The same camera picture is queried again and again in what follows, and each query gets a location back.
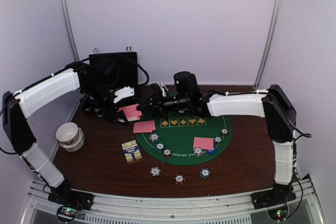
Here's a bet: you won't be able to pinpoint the blue white 10 chip stack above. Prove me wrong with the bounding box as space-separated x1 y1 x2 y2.
150 166 161 177

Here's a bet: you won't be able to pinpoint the right aluminium frame post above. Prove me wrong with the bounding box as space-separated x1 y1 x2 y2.
254 0 283 89

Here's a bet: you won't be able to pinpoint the pink cards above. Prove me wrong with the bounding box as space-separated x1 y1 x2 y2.
193 137 214 150
133 120 156 134

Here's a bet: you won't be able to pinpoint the aluminium front rail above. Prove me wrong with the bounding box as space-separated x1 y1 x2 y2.
19 178 326 223

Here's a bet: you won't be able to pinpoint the round green poker mat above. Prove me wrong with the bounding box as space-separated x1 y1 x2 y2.
134 112 233 166

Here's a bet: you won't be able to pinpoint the pink playing card deck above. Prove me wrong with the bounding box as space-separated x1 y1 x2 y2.
118 104 142 122

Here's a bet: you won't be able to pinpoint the white left wrist cover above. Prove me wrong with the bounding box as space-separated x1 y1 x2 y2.
113 87 134 103

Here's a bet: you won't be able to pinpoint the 10 chips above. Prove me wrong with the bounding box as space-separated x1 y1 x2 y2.
193 147 203 157
149 133 160 142

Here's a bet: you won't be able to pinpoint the blue green 50 chip stack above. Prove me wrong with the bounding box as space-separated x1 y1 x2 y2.
200 168 211 179

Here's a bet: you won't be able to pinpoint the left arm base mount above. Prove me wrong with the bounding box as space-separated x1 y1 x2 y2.
48 187 94 210

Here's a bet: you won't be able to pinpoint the white ceramic bowl stack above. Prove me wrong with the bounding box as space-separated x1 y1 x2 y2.
56 122 85 152

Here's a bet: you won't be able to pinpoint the left aluminium frame post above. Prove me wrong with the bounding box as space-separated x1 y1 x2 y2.
60 0 79 61

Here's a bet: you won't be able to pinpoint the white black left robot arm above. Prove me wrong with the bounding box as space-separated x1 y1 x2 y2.
1 61 134 205

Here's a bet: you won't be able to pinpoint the red black 100 chip stack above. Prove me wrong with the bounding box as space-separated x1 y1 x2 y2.
174 174 185 185

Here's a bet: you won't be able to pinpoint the card deck holder box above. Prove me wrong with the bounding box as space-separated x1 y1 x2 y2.
121 140 142 163

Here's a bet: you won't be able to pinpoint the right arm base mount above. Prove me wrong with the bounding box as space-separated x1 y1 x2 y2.
251 182 296 210

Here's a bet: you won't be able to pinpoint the black poker chip case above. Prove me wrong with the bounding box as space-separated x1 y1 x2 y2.
81 46 139 119

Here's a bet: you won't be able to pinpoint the aluminium frame post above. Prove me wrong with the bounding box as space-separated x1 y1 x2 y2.
60 0 79 61
254 0 283 89

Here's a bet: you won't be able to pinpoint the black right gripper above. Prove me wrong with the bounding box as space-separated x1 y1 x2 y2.
137 89 191 120

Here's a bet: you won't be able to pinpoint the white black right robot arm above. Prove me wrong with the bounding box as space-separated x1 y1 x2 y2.
138 80 312 204

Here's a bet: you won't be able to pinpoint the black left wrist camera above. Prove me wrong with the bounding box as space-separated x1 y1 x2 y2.
93 58 119 87

